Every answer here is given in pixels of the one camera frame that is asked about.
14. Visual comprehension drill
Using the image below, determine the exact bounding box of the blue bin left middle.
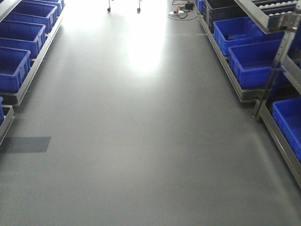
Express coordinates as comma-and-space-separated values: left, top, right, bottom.
0, 20, 46, 59

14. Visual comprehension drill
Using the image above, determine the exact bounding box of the blue bin left far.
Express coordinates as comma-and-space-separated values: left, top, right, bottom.
4, 1, 57, 33

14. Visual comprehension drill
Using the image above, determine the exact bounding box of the left steel shelf rack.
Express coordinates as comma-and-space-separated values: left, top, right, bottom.
0, 9, 66, 144

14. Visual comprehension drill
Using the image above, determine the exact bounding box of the blue bin right near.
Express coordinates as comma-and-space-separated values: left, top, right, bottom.
273, 98, 301, 161

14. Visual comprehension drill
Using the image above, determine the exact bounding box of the black bin right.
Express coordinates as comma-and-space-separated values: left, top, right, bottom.
203, 0, 247, 34

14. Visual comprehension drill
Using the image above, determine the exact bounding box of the steel shelf rack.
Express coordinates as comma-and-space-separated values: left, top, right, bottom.
196, 0, 301, 183
0, 9, 66, 144

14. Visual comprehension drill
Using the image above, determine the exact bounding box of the white power strip with cables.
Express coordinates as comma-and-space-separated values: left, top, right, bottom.
167, 0, 198, 21

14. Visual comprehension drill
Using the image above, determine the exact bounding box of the blue bin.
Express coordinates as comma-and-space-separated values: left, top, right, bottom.
0, 47, 31, 93
228, 40, 281, 89
273, 98, 301, 161
213, 16, 285, 57
4, 1, 57, 33
0, 20, 46, 59

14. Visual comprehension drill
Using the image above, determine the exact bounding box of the blue bin left near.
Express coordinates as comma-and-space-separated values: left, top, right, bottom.
0, 47, 31, 93

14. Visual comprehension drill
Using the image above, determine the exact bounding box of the blue bin right far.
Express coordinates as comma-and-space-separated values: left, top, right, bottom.
213, 16, 285, 57

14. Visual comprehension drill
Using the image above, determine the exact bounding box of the blue bin right middle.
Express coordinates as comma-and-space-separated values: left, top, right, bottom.
228, 40, 281, 89

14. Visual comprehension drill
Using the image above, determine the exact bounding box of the right steel shelf rack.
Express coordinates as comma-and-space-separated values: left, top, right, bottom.
196, 0, 301, 183

